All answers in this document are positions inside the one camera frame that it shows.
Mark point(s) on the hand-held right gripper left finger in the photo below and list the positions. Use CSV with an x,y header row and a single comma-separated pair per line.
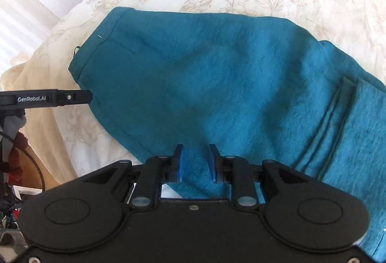
x,y
180,165

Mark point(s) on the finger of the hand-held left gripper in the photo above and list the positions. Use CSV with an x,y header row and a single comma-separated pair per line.
x,y
77,97

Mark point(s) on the white curtain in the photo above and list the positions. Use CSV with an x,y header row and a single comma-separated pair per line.
x,y
36,0

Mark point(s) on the teal pants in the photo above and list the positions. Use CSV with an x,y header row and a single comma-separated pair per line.
x,y
241,85

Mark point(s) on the person's red patterned clothing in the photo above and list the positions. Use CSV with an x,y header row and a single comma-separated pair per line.
x,y
16,157

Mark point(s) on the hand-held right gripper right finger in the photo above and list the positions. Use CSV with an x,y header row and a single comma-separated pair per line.
x,y
213,166

